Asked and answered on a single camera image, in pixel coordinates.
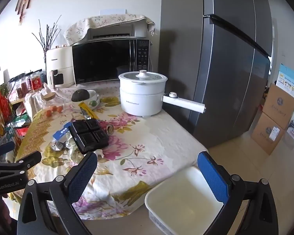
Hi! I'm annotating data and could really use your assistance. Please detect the floral tablecloth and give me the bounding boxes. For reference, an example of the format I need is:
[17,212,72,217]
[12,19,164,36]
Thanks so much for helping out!
[15,80,209,219]

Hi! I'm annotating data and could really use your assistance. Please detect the blue white carton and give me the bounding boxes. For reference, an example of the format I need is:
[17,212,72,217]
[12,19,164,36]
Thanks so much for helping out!
[50,122,72,151]

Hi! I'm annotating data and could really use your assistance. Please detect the grey refrigerator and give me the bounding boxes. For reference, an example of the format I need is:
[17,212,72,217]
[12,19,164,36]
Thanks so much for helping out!
[159,0,276,148]

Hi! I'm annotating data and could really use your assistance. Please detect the dried branches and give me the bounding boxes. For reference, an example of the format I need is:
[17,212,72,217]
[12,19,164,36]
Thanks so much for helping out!
[31,15,62,54]

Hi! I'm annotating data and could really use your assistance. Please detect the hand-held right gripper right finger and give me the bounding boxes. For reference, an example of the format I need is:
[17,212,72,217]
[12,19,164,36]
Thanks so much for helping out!
[197,151,280,235]

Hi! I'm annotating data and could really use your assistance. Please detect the floral cloth cover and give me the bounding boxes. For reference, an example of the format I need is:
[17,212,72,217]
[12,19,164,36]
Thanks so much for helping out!
[64,14,156,47]

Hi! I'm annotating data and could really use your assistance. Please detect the black wire rack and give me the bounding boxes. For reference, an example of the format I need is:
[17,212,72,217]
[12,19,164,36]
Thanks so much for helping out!
[0,73,44,157]

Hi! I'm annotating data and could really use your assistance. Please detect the white bowl with green squash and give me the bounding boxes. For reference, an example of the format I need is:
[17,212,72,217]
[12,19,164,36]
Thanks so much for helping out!
[72,95,101,111]

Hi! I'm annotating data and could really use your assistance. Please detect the blue white paper box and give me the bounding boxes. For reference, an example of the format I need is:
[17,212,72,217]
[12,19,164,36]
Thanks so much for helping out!
[275,64,294,98]

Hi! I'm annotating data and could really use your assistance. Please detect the black plastic tray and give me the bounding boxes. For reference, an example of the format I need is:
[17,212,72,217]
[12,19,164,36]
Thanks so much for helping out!
[69,118,109,155]

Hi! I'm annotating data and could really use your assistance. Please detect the cream air fryer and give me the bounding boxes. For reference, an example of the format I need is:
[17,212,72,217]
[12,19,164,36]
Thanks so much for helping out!
[46,45,75,90]

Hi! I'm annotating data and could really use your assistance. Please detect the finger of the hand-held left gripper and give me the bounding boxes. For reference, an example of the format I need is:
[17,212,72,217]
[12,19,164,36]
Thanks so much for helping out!
[0,150,42,177]
[0,141,15,162]

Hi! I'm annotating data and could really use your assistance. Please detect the cardboard box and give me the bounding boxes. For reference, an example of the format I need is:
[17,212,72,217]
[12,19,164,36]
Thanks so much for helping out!
[250,113,291,156]
[263,84,294,124]

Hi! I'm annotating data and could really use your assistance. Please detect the red label jar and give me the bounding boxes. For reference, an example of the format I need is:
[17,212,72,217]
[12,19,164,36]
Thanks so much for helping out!
[31,76,42,91]

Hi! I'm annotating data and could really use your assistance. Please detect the red packets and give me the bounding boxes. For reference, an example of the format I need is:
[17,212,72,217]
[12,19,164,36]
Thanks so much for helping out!
[0,90,13,131]

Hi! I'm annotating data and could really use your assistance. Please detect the white electric pot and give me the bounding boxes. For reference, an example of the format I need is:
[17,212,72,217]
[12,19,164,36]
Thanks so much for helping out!
[118,70,207,118]

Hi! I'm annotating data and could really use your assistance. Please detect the white ceramic bowl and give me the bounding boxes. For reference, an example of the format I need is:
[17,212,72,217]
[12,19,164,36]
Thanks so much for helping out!
[84,90,101,103]

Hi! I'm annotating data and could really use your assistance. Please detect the white wrapper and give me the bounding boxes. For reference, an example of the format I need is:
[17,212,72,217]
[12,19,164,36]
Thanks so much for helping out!
[63,133,77,150]

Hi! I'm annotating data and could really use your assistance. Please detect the yellow packet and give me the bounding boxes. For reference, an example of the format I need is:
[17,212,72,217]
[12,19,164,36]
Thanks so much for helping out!
[79,103,100,120]

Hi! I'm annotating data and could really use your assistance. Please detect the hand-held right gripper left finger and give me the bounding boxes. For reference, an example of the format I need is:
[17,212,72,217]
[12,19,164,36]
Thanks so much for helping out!
[17,152,98,235]

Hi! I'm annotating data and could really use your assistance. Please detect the green pumpkin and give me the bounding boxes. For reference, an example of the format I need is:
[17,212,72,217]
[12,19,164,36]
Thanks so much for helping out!
[71,89,91,102]

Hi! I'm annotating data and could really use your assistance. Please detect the glass jar wooden lid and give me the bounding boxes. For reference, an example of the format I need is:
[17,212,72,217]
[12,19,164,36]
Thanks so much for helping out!
[40,89,65,113]

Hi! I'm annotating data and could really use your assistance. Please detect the row of spice jars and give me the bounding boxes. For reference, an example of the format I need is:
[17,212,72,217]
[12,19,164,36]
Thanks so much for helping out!
[15,77,32,97]

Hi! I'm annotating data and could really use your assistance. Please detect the white plastic bin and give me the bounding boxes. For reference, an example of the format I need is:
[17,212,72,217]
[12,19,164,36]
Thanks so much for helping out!
[144,166,229,235]

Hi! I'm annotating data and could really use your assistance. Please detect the black microwave oven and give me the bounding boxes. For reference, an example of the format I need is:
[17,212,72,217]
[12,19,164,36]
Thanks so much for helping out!
[71,38,151,86]

